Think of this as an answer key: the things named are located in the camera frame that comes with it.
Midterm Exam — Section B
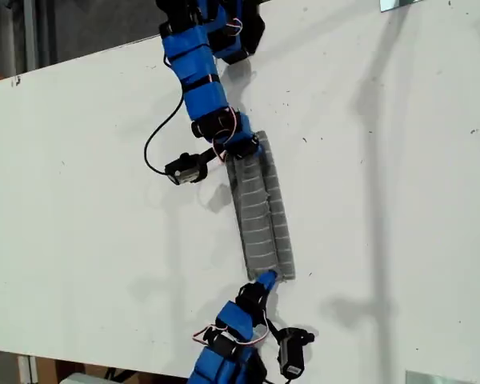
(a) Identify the grey striped towel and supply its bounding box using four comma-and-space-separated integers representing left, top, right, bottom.
225, 130, 297, 283

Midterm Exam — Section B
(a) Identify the white plastic box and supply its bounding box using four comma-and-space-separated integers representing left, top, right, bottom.
59, 372, 110, 384

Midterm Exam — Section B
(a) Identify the shiny metal plate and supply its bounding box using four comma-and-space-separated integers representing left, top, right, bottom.
378, 0, 422, 12

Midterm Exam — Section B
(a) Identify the white table leg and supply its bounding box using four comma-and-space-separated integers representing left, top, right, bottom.
18, 354, 39, 384

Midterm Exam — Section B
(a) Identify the short black camera stalk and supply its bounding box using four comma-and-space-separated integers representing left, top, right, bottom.
199, 146, 227, 167
262, 314, 283, 341

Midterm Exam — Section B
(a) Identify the black camera box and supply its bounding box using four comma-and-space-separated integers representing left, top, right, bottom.
278, 326, 317, 379
164, 151, 208, 186

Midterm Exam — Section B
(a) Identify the black camera cable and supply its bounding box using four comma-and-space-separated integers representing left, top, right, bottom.
143, 86, 187, 175

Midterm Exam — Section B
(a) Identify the grey metal post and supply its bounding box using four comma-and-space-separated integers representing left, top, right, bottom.
22, 0, 39, 77

